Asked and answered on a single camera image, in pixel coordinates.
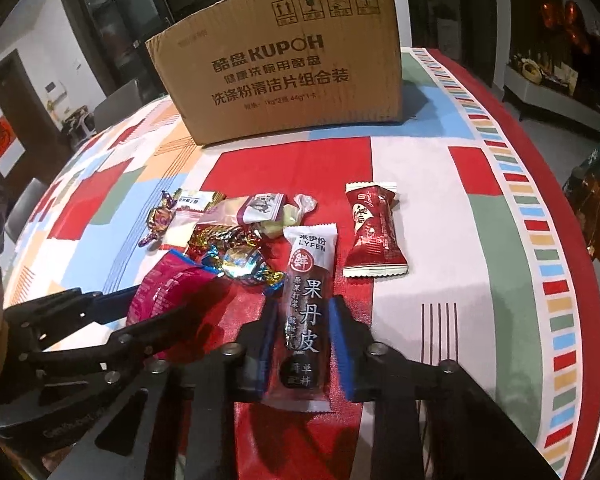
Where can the blue foil wrapped candy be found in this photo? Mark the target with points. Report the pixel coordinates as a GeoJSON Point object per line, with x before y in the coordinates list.
{"type": "Point", "coordinates": [237, 262]}

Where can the red gold foil candy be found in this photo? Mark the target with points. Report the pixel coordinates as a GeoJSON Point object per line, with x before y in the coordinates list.
{"type": "Point", "coordinates": [215, 237]}

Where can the white coconut candy packet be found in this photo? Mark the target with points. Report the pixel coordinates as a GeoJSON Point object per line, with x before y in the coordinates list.
{"type": "Point", "coordinates": [190, 220]}

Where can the brown cardboard box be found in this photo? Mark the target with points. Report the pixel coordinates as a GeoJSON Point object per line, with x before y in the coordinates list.
{"type": "Point", "coordinates": [280, 75]}

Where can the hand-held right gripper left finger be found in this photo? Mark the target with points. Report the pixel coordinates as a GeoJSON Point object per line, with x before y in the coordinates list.
{"type": "Point", "coordinates": [269, 345]}

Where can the long dark fruit leather packet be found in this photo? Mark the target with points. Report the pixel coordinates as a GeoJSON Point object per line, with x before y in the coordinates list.
{"type": "Point", "coordinates": [305, 300]}

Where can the white low cabinet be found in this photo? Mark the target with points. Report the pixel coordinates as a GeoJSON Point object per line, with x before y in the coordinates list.
{"type": "Point", "coordinates": [555, 97]}

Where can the glass sliding door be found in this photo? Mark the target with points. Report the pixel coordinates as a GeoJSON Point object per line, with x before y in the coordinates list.
{"type": "Point", "coordinates": [115, 15]}

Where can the red foil balloons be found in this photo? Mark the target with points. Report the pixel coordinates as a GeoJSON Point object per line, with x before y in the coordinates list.
{"type": "Point", "coordinates": [565, 25]}

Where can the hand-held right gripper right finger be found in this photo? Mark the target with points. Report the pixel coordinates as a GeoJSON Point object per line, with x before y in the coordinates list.
{"type": "Point", "coordinates": [342, 350]}

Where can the brown wooden chair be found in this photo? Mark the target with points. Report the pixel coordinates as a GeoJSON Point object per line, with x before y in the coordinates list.
{"type": "Point", "coordinates": [595, 205]}

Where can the grey dining chair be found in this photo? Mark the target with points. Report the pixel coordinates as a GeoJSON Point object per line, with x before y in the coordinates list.
{"type": "Point", "coordinates": [25, 210]}
{"type": "Point", "coordinates": [122, 102]}

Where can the yellow woven basket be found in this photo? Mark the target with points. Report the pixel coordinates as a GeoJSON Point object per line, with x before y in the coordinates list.
{"type": "Point", "coordinates": [531, 71]}

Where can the pink snack packet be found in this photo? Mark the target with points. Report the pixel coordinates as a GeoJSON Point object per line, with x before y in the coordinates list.
{"type": "Point", "coordinates": [165, 290]}

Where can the red candy packet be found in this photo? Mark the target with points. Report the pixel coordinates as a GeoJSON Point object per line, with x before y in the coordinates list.
{"type": "Point", "coordinates": [372, 230]}

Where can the colourful patchwork tablecloth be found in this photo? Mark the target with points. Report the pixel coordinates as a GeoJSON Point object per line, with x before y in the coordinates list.
{"type": "Point", "coordinates": [430, 185]}

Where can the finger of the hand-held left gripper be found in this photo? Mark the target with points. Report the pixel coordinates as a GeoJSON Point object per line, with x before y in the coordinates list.
{"type": "Point", "coordinates": [110, 306]}
{"type": "Point", "coordinates": [130, 342]}

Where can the purple foil wrapped candy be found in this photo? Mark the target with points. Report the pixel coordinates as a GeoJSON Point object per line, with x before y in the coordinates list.
{"type": "Point", "coordinates": [159, 220]}

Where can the translucent wrapped nougat candy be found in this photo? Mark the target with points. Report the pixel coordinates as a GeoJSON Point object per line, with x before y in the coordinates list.
{"type": "Point", "coordinates": [260, 210]}

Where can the dark wooden door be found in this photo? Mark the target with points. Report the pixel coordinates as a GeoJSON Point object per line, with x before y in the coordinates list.
{"type": "Point", "coordinates": [20, 110]}

